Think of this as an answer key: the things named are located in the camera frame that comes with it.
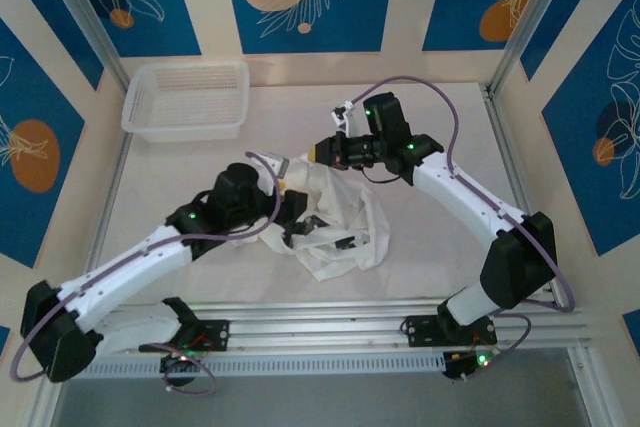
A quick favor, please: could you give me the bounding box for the white plastic mesh basket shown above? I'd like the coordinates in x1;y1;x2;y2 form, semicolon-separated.
121;60;251;143

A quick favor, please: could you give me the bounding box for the white slotted cable duct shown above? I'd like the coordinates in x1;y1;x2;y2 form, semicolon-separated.
63;352;447;379

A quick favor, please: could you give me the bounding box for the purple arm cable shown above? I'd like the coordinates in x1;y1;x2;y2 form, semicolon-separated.
349;75;576;366
10;150;284;396

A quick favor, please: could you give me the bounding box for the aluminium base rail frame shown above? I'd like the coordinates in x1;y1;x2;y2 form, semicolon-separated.
42;296;591;359

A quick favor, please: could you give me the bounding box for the aluminium table side rail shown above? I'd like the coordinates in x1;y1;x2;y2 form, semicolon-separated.
482;86;619;427
24;86;136;427

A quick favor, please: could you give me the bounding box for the aluminium frame post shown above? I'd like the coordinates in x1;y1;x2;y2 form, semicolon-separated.
35;0;129;91
487;0;574;98

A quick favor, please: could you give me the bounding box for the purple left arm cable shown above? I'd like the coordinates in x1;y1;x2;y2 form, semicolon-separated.
10;150;284;396

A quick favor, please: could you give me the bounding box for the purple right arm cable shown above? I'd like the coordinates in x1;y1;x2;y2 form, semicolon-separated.
349;75;576;366

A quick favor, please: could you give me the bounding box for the white t-shirt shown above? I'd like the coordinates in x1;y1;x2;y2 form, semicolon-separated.
232;152;389;283

